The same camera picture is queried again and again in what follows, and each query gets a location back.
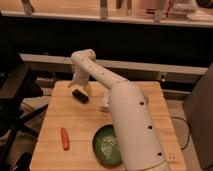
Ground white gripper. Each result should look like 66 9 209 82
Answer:
68 68 92 95

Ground black eraser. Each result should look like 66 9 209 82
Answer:
72 89 89 103

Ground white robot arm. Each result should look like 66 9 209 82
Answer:
69 49 171 171

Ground orange carrot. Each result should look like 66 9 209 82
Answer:
61 128 69 150

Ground green plate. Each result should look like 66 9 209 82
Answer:
92 124 122 167

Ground black office chair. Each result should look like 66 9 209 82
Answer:
0 12 48 171

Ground grey cabinet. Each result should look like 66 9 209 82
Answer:
183 63 213 171

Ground black cable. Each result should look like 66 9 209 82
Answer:
169 115 191 151

